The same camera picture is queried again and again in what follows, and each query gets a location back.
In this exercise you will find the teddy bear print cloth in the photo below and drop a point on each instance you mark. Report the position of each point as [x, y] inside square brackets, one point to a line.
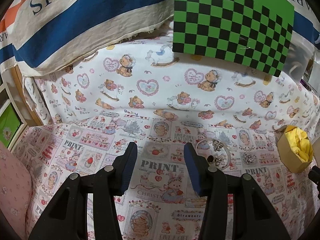
[143, 76]

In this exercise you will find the translucent plastic cup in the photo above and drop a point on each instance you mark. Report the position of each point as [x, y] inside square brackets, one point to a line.
[300, 53]

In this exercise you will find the wooden shelf unit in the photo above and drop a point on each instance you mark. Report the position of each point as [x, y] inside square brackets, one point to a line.
[13, 122]

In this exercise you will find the black stone earring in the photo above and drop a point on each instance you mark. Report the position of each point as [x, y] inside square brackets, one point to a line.
[210, 159]

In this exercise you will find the box with yellow cloth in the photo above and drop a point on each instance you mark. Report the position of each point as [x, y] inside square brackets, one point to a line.
[295, 149]

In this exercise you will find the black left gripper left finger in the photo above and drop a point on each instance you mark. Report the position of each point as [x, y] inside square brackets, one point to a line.
[112, 180]

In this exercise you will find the striped Paris blanket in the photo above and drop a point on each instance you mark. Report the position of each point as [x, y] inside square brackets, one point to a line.
[43, 36]

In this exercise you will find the silver charm cluster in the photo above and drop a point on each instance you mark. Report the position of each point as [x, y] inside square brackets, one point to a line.
[217, 145]

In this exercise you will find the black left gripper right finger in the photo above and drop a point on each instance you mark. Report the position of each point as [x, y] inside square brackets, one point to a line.
[210, 182]

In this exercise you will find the pink floral pillow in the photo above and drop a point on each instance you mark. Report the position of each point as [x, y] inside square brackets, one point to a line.
[15, 191]

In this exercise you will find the green black checkered tissue box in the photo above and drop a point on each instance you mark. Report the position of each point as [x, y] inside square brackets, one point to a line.
[253, 33]

